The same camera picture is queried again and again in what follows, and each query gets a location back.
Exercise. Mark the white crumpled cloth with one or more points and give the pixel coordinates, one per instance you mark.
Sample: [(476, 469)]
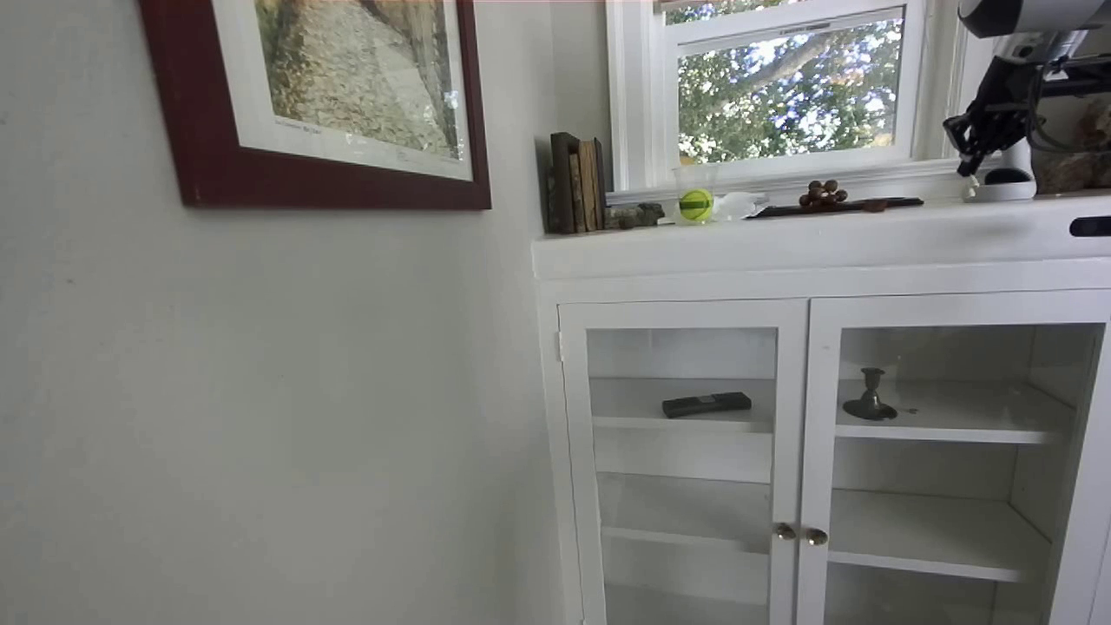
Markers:
[(740, 208)]

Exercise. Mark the brass door knob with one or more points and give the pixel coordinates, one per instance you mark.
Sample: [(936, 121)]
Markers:
[(785, 532), (813, 538)]

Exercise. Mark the yellow green tennis ball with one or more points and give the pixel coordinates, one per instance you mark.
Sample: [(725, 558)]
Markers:
[(696, 208)]

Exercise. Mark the small dark ornament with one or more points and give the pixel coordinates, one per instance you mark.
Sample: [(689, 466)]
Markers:
[(641, 218)]

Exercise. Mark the white window frame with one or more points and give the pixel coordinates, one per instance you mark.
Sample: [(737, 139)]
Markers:
[(629, 107)]

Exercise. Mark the white standing camera device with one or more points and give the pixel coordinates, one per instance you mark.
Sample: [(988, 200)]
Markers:
[(1009, 185)]

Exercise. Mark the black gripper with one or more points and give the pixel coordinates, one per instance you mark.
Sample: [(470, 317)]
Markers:
[(1012, 88)]

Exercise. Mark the dark red framed picture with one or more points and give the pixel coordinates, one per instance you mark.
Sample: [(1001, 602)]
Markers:
[(349, 72)]

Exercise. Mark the dark metal candle holder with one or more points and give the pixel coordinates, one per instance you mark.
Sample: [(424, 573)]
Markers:
[(870, 400)]

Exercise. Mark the brown book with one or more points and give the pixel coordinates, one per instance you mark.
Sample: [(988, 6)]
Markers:
[(592, 185)]

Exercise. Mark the brown pine cones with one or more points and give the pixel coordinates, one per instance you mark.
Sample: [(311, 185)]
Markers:
[(825, 197)]

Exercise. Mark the black flat device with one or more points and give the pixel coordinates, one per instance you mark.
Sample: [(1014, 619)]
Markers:
[(1093, 227)]

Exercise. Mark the black remote control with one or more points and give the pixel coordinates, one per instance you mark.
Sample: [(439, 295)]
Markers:
[(705, 404)]

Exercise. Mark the dark flat tray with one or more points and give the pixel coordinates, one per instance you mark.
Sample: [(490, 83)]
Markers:
[(880, 208)]

